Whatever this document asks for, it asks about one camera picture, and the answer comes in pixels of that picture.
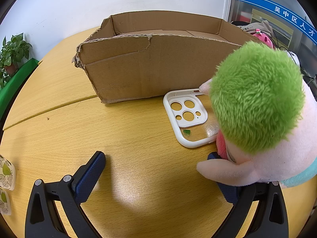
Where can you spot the green-haired pink plush doll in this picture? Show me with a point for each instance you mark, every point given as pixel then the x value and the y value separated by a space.
pixel 267 119

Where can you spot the brown cardboard box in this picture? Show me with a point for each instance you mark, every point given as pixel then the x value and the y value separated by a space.
pixel 143 54

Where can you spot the white clear phone case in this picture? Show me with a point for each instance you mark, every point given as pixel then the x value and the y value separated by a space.
pixel 191 117

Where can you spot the potted green plant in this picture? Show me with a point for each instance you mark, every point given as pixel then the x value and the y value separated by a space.
pixel 13 51

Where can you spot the pink plush pig toy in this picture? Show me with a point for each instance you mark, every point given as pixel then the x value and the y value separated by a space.
pixel 263 38

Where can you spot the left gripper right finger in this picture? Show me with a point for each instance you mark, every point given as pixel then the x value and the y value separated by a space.
pixel 270 217

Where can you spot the leaf pattern packet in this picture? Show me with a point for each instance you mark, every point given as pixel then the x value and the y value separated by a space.
pixel 5 206
pixel 7 174

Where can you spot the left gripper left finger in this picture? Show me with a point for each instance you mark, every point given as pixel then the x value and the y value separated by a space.
pixel 43 219

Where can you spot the beige grey cloth bag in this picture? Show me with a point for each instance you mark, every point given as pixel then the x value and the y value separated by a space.
pixel 251 28

